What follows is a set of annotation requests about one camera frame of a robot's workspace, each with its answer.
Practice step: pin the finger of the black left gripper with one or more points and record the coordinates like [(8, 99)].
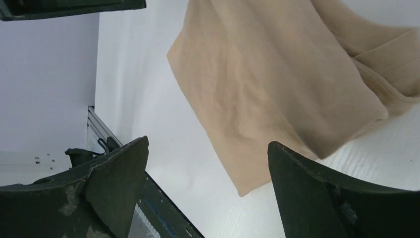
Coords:
[(19, 10)]

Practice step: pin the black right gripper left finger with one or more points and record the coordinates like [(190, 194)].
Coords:
[(93, 200)]

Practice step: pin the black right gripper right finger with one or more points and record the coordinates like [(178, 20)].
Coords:
[(316, 201)]

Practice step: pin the beige t shirt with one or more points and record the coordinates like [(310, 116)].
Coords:
[(310, 74)]

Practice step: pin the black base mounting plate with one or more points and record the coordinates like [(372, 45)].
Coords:
[(160, 214)]

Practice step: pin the aluminium front rail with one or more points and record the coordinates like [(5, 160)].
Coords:
[(100, 139)]

